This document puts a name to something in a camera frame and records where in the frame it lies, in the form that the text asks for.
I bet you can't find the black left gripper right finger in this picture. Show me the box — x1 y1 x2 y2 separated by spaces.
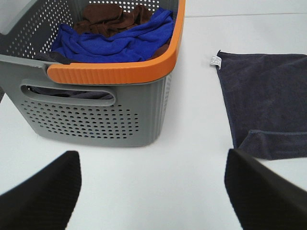
224 149 307 230

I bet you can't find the grey basket with orange rim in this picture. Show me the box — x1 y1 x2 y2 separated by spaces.
0 0 185 147

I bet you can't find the blue towel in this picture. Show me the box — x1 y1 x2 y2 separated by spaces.
51 8 174 63

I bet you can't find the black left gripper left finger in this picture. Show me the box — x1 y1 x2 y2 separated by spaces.
0 151 82 230

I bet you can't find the brown towel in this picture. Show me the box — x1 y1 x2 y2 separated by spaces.
73 4 152 37

